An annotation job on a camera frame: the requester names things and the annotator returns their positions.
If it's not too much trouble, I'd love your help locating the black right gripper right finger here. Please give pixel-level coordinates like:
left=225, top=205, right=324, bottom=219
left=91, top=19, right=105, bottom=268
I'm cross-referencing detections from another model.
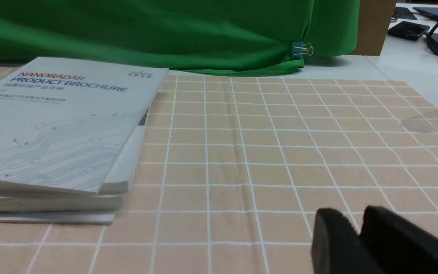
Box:
left=359, top=206, right=438, bottom=274

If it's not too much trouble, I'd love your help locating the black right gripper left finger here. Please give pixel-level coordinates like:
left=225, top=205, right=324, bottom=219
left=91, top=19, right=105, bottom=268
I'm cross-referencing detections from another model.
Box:
left=311, top=208, right=383, bottom=274

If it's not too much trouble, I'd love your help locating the black device on desk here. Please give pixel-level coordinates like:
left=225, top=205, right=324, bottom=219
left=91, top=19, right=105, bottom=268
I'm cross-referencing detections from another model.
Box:
left=387, top=21, right=430, bottom=41

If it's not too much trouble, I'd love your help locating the beige checkered tablecloth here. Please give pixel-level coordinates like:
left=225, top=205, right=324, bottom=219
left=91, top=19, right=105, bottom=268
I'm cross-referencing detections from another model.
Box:
left=0, top=73, right=438, bottom=274

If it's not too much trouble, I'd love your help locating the blue binder clip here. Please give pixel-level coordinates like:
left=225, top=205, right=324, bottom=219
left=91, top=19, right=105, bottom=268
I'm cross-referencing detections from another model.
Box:
left=291, top=42, right=314, bottom=60

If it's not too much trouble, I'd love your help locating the green backdrop cloth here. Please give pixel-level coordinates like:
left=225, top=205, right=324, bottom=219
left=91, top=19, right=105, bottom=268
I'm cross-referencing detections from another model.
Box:
left=0, top=0, right=360, bottom=77

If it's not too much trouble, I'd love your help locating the brown cardboard panel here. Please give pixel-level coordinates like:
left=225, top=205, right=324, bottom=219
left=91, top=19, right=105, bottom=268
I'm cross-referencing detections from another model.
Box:
left=351, top=0, right=397, bottom=57

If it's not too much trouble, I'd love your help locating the bottom thin white booklet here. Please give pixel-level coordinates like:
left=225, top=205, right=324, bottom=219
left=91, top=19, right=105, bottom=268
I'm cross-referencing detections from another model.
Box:
left=0, top=212, right=116, bottom=225

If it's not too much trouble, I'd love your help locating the white product brochure book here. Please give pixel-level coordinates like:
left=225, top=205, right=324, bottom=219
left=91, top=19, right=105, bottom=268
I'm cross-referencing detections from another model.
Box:
left=0, top=57, right=168, bottom=194

